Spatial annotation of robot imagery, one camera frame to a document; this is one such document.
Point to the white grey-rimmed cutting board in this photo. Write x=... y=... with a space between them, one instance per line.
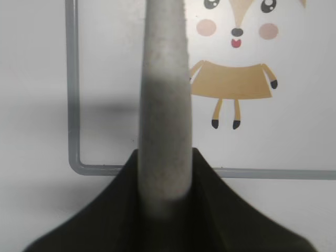
x=263 y=85

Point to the white-handled kitchen knife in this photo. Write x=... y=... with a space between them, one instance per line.
x=165 y=128

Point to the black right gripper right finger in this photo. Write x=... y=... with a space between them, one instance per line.
x=218 y=219

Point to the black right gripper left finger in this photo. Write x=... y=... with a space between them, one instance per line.
x=111 y=222

